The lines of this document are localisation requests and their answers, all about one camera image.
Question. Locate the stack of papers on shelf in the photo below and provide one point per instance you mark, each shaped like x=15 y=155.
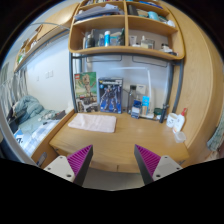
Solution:
x=98 y=10

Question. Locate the wooden desk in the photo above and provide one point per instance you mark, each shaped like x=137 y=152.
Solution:
x=112 y=152

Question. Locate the green Lego Groot box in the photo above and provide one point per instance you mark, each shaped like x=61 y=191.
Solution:
x=86 y=92

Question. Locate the blue robot model box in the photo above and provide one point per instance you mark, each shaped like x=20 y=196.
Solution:
x=110 y=93

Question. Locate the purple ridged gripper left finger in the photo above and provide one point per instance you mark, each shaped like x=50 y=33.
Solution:
x=73 y=167

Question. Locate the green blue crumpled blanket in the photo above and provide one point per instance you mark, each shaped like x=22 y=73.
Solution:
x=27 y=107

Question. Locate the bed with blue bedding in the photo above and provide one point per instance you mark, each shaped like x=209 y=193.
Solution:
x=30 y=133

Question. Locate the white bottle with red cap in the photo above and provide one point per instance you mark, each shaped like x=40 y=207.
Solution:
x=180 y=121

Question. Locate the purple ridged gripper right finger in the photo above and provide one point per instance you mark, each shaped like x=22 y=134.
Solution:
x=152 y=166

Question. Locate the small blue carton box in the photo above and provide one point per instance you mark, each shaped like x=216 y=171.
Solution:
x=145 y=105

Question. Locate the wooden wall shelf unit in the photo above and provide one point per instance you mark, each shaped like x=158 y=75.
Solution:
x=142 y=28

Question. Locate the blue white bottle on shelf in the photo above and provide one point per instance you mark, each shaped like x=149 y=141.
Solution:
x=107 y=38

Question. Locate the black bottle on shelf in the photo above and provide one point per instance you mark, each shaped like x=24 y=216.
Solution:
x=90 y=41

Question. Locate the white mug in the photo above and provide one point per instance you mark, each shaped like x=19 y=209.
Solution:
x=171 y=119

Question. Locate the dark glass bottle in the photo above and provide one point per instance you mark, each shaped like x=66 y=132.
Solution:
x=131 y=97

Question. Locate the small clear plastic cup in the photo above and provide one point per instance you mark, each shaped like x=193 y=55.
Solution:
x=179 y=137

